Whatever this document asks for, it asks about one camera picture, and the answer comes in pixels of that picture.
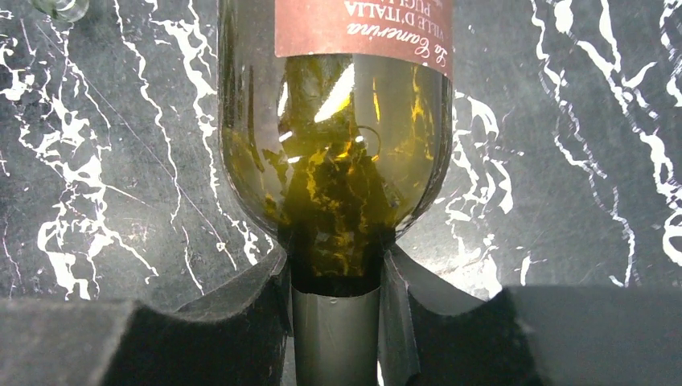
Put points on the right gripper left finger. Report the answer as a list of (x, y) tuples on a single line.
[(234, 335)]

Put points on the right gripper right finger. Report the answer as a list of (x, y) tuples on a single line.
[(432, 333)]

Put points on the olive wine bottle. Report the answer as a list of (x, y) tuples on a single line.
[(336, 130)]

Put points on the clear short bottle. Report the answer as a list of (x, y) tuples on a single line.
[(68, 11)]

